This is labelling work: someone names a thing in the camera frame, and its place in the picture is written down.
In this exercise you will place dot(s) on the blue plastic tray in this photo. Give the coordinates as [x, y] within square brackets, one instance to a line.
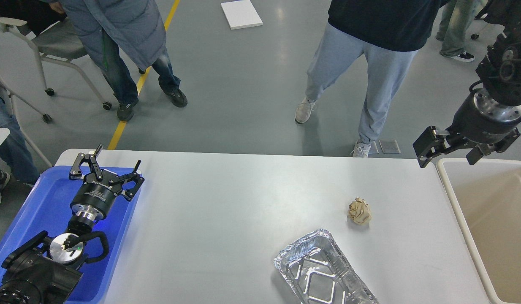
[47, 208]

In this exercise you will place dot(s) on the right floor plate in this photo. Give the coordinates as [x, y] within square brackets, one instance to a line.
[390, 147]

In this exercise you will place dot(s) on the chair with dark coat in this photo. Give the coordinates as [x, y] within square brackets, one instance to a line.
[503, 12]

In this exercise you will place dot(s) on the person in grey puffer jacket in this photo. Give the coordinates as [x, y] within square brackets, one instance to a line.
[139, 32]

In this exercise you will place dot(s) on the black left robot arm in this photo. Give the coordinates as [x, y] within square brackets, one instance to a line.
[63, 245]

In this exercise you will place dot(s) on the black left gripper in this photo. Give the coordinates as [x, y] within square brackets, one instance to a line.
[98, 193]

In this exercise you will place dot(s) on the beige plastic bin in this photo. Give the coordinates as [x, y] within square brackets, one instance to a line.
[486, 199]

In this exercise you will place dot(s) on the brown paper ball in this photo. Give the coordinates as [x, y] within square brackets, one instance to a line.
[359, 212]

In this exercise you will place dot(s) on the aluminium foil tray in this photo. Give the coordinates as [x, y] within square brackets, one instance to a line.
[319, 273]

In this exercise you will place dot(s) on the person in green-grey trousers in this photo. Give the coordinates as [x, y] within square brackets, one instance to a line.
[456, 18]

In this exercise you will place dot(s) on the white flat box on floor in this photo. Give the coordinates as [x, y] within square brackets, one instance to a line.
[241, 14]

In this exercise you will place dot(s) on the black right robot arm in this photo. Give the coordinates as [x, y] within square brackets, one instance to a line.
[500, 72]

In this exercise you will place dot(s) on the person in light blue trousers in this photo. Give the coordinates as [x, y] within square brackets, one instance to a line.
[388, 33]

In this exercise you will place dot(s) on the left floor plate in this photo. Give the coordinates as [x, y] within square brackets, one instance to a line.
[373, 148]

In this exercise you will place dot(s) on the person in jeans at left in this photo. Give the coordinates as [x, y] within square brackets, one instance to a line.
[14, 151]

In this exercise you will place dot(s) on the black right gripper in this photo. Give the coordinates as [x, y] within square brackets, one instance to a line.
[480, 121]

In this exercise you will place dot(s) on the floor plate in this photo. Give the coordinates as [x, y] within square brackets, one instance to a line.
[373, 148]
[390, 147]

